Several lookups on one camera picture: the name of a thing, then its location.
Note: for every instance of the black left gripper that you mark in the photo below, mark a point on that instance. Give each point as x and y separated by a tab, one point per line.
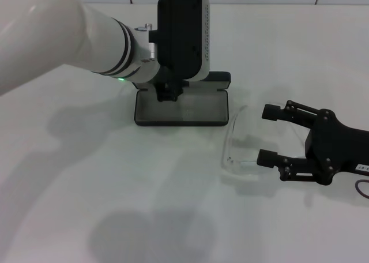
173	82

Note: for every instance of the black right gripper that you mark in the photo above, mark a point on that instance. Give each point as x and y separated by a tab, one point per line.
337	147

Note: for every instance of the black glasses case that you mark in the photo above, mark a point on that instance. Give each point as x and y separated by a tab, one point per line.
161	110

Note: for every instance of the clear white-framed glasses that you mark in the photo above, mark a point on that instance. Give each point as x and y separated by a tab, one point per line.
229	160

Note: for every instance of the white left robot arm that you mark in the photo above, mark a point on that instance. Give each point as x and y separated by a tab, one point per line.
57	38

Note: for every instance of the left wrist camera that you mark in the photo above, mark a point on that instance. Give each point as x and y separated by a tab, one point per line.
178	29

